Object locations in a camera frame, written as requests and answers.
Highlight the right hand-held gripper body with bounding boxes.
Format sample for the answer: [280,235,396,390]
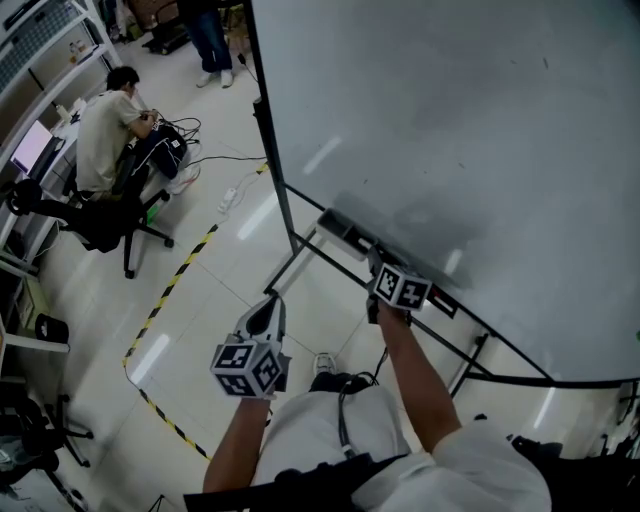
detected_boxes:
[367,263,434,326]

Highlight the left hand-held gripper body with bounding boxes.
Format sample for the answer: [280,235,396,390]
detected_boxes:
[209,333,293,400]

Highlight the person's left forearm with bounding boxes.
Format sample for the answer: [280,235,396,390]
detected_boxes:
[202,395,275,495]

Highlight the person's right forearm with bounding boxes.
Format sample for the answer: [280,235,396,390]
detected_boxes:
[375,307,464,456]

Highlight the whiteboard on black stand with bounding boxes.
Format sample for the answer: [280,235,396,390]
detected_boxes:
[243,0,640,399]

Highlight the person's white shoe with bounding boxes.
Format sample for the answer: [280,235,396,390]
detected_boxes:
[313,352,338,379]

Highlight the person's black trouser leg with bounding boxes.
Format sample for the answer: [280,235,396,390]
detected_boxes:
[309,372,382,397]

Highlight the person in grey top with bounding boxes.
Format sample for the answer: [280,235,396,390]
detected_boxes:
[252,384,554,512]

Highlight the black chest harness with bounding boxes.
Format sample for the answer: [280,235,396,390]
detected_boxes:
[182,452,416,512]

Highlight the black office chair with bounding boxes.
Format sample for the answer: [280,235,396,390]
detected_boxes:
[509,412,640,512]
[2,154,176,280]
[0,389,95,484]

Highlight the black round bin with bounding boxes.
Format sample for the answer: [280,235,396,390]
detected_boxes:
[33,313,70,346]

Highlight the open laptop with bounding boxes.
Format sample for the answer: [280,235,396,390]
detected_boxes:
[8,119,66,180]

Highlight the black platform trolley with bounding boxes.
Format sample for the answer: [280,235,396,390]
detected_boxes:
[142,0,194,55]

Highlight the white metal shelf rack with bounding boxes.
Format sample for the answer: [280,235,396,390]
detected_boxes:
[0,0,124,281]

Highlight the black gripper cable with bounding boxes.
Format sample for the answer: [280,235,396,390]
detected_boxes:
[337,347,390,460]

